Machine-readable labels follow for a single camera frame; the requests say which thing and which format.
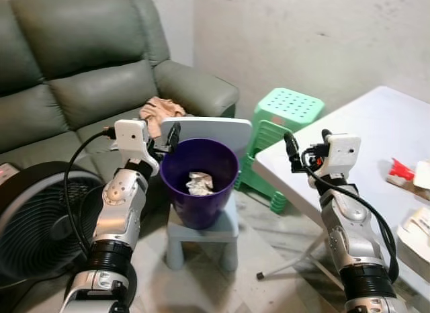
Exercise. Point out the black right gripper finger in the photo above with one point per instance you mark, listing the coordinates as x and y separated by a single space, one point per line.
326 134
291 152

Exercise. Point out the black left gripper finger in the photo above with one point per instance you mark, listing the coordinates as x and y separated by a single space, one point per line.
177 133
170 142

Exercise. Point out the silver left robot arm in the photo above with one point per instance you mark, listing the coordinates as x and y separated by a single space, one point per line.
121 212

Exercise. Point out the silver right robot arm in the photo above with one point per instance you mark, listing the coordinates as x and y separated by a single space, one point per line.
349 226

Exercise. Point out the purple plastic rubbish bin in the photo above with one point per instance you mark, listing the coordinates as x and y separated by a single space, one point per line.
198 209

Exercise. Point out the peach crumpled cloth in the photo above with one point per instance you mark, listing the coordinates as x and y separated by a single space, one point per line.
161 110

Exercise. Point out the pale blue small chair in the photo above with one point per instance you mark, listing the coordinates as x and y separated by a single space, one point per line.
215 128

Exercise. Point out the green plastic stool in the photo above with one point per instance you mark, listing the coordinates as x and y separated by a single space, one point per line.
289 105

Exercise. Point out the crumpled white paper ball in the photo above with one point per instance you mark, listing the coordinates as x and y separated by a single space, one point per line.
199 184

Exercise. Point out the red plastic wrapper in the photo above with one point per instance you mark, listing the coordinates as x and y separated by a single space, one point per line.
402 170

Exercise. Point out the table leg with black foot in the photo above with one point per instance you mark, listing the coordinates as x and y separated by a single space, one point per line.
295 256

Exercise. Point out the crumpled white paper sheet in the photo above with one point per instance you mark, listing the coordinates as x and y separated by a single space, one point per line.
422 173

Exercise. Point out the grey-green leather sofa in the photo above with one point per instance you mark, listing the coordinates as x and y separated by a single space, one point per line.
87 51

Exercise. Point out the flattened white carton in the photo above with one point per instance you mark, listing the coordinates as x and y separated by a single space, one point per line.
416 236

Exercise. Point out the black round floor fan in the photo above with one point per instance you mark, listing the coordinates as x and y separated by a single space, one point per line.
33 226

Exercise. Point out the small white and pink device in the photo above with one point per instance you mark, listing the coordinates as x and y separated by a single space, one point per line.
7 170

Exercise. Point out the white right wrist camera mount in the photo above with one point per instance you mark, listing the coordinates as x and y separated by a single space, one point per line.
342 155

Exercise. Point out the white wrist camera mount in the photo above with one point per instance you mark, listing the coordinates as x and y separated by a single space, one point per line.
342 155
131 137

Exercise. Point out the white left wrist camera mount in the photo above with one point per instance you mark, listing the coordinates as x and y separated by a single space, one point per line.
131 137

